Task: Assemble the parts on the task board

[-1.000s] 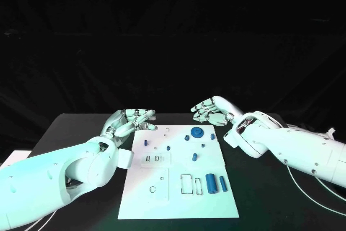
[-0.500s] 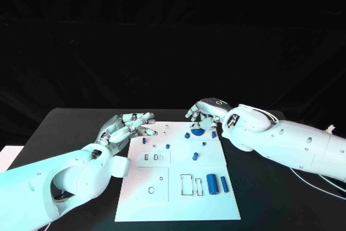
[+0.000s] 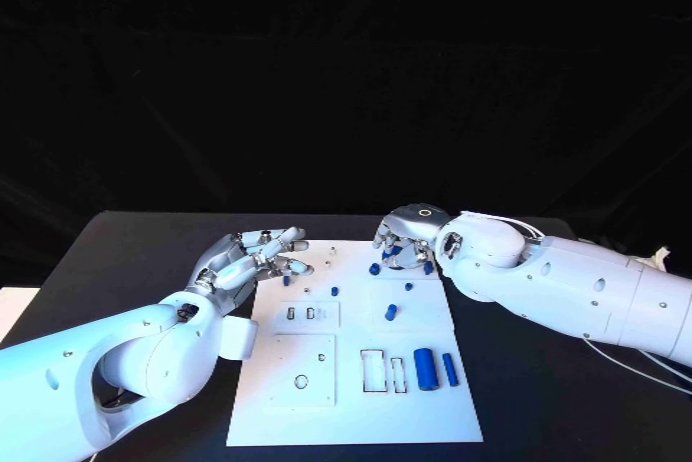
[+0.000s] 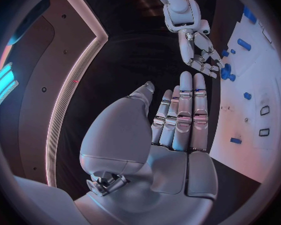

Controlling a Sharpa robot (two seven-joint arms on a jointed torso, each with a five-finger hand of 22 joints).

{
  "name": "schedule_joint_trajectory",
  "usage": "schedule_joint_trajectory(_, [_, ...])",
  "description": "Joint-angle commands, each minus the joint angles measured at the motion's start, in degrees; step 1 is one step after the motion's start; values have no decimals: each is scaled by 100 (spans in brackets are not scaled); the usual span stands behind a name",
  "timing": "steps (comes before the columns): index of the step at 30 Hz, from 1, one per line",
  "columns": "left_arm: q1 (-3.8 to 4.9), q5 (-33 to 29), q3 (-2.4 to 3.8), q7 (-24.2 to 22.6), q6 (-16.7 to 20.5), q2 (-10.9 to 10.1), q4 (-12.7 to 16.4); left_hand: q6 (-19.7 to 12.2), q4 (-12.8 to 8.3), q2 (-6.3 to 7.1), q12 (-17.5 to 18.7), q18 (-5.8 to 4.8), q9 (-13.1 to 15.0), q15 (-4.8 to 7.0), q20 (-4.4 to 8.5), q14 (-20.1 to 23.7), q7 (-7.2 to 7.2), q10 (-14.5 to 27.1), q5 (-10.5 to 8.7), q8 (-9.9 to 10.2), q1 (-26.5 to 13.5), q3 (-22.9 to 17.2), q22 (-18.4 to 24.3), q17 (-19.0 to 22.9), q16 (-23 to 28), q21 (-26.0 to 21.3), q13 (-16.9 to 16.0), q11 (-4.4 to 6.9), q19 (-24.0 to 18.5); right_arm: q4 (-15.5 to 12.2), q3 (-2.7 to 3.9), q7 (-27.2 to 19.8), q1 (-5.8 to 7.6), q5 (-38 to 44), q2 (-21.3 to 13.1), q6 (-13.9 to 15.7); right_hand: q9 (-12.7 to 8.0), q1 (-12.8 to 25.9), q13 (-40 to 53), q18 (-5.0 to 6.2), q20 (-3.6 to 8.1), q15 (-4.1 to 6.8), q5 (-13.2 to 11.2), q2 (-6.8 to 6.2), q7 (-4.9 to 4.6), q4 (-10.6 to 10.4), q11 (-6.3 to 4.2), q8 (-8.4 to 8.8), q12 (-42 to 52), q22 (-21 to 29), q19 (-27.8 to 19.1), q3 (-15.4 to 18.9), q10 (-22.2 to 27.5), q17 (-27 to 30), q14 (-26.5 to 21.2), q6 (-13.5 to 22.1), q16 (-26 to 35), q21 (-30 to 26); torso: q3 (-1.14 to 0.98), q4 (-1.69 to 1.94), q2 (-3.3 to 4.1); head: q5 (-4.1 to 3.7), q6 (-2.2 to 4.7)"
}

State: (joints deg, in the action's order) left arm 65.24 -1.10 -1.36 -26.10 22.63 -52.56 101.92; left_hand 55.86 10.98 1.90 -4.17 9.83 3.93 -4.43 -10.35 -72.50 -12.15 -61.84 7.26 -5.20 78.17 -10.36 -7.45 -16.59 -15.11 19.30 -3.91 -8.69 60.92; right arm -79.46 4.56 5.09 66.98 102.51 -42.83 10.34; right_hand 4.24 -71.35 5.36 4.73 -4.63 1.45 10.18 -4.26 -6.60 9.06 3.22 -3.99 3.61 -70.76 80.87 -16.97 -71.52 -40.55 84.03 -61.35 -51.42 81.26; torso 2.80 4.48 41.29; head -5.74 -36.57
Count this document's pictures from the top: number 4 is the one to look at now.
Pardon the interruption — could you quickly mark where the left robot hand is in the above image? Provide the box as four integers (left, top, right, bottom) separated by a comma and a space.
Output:
73, 70, 220, 225

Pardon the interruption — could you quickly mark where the white task board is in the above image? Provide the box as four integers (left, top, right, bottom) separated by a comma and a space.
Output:
208, 3, 281, 184

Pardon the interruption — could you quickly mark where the glowing light bar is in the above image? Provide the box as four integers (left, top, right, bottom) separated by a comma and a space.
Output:
0, 61, 20, 114

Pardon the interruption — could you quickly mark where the blue long cylinder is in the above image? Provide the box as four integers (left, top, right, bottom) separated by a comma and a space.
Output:
236, 38, 253, 52

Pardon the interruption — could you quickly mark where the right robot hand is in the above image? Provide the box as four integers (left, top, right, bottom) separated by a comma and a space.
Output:
177, 28, 227, 79

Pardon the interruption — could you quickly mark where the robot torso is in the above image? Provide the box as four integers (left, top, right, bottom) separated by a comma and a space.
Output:
7, 0, 110, 188

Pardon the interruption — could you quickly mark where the blue gear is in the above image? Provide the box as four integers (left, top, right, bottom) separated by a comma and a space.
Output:
219, 63, 237, 82

